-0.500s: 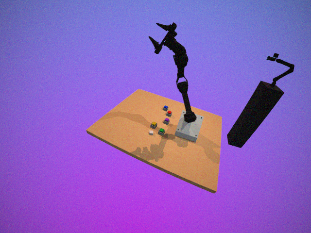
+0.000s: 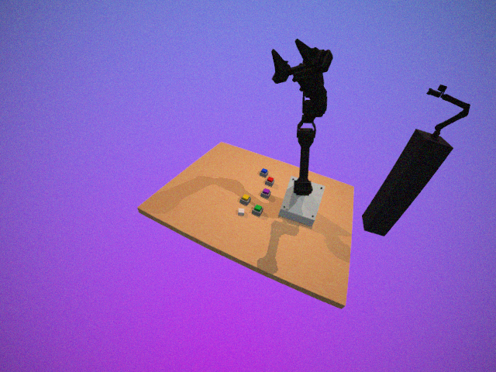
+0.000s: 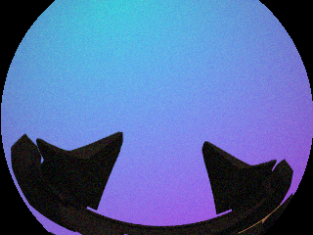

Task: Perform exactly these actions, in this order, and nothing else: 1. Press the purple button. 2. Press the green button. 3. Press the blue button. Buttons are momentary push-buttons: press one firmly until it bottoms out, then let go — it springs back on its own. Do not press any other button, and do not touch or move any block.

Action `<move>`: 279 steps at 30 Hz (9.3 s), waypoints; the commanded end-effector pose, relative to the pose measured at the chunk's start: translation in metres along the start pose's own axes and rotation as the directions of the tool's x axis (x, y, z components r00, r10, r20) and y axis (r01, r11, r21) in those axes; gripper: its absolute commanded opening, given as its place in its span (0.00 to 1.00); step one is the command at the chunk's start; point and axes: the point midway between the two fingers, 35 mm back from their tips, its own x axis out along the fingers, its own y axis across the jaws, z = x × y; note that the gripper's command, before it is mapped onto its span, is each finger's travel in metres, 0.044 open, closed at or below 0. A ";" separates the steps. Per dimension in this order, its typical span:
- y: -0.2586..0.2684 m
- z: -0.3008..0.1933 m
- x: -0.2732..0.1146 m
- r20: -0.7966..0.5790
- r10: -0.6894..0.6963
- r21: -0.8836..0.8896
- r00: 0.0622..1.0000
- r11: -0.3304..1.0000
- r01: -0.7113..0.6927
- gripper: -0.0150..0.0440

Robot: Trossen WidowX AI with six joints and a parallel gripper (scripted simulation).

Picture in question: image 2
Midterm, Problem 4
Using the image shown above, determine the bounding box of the red button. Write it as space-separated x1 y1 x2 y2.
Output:
265 177 275 187

